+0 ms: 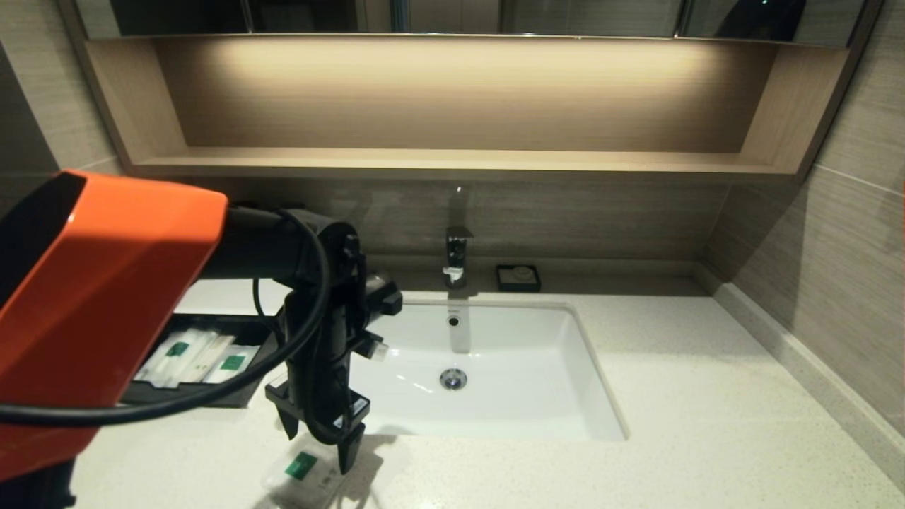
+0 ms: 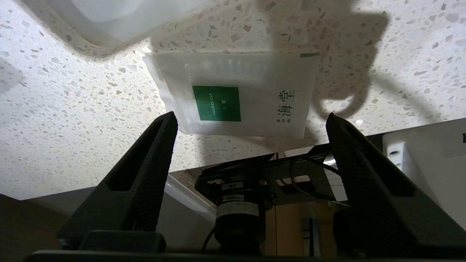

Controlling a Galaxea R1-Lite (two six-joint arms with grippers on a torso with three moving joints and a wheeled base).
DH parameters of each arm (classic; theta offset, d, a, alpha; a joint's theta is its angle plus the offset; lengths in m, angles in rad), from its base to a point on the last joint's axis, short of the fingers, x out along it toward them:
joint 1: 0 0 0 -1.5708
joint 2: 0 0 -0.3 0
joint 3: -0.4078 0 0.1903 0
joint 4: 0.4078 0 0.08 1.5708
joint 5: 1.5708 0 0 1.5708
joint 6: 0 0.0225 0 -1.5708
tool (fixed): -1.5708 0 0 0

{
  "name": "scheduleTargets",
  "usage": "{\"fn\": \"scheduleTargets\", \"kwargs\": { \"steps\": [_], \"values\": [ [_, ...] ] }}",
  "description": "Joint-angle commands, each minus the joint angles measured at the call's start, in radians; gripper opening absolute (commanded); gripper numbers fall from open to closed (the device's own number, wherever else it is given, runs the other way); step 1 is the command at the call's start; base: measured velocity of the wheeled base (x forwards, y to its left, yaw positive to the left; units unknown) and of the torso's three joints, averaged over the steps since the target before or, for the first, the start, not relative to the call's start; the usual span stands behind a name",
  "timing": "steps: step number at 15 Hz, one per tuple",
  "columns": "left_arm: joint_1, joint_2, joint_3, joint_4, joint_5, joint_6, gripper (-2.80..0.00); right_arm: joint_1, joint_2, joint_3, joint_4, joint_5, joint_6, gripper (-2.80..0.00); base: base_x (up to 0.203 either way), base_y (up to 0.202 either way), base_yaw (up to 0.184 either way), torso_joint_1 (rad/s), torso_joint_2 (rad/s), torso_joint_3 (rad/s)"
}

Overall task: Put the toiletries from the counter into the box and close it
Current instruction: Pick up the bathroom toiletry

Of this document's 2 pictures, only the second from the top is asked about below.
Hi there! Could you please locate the white ceramic sink basin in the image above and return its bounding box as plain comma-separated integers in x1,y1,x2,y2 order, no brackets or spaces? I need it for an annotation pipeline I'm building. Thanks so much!
44,0,219,48

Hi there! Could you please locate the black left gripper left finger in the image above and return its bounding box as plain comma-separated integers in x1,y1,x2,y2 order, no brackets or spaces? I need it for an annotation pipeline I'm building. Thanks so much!
58,111,179,241

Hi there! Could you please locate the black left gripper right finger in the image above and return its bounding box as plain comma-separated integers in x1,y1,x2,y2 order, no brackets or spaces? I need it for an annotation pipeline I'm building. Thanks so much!
325,112,466,255

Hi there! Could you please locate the wooden vanity cabinet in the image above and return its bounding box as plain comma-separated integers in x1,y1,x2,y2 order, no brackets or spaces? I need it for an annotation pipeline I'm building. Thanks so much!
0,171,343,257

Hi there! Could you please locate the white robot chassis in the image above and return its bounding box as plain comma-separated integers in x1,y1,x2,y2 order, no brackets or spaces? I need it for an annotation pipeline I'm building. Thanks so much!
382,118,466,233

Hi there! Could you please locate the square clear packet green label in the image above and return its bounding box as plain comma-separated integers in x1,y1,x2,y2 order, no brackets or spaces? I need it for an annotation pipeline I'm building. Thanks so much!
143,51,321,140

